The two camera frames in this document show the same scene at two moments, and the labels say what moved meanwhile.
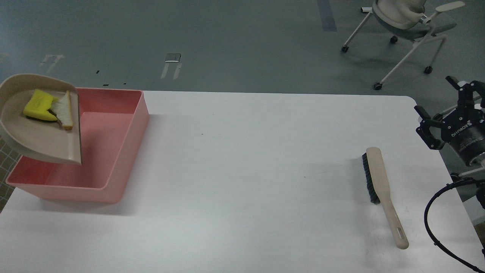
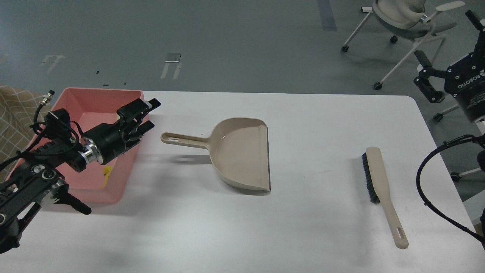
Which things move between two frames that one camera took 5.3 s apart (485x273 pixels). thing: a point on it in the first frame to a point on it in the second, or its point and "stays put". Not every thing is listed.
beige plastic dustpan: x=39 y=118 to x=238 y=150
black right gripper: x=464 y=127 to x=465 y=79
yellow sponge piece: x=37 y=105 to x=107 y=170
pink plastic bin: x=112 y=123 stays put
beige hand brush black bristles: x=378 y=188 stays put
